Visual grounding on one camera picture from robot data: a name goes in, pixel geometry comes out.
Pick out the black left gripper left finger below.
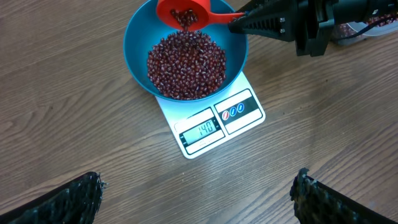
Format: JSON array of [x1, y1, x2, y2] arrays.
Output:
[[1, 172, 106, 224]]

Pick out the red beans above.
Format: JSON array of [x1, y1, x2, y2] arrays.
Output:
[[147, 1, 397, 100]]

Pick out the white digital kitchen scale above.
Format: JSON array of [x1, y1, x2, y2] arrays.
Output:
[[156, 73, 266, 159]]

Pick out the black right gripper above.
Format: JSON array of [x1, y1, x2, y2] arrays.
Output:
[[228, 0, 338, 57]]

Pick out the orange measuring scoop blue handle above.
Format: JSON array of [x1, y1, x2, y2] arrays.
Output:
[[155, 0, 244, 31]]

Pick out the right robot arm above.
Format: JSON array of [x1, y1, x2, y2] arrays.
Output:
[[228, 0, 397, 57]]

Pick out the clear plastic container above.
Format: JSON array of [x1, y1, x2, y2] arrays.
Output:
[[331, 12, 397, 45]]

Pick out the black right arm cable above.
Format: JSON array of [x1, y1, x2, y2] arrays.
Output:
[[345, 14, 398, 40]]

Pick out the blue metal bowl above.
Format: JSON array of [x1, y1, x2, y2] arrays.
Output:
[[123, 1, 249, 103]]

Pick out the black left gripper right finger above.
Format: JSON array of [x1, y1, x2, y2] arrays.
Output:
[[290, 168, 397, 224]]

